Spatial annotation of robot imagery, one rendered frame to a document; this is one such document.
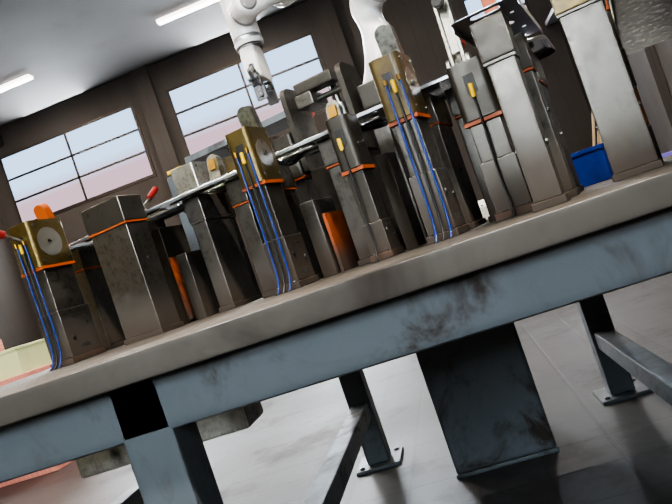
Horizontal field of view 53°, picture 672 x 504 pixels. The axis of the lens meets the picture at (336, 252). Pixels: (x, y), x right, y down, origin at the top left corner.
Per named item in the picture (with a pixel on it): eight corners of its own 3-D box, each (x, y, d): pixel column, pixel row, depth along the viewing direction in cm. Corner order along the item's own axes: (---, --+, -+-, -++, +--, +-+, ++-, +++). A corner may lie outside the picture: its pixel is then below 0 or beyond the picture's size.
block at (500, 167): (493, 226, 114) (438, 68, 115) (505, 220, 125) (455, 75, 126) (535, 212, 111) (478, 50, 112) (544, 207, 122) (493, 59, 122)
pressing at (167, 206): (32, 261, 180) (30, 256, 180) (93, 250, 200) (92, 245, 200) (544, 35, 121) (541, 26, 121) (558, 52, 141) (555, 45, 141)
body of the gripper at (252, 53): (245, 54, 202) (257, 89, 202) (231, 46, 192) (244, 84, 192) (267, 44, 200) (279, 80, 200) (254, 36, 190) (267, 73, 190)
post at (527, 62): (548, 205, 114) (492, 43, 114) (552, 203, 119) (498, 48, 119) (578, 195, 112) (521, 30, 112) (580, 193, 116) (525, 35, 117)
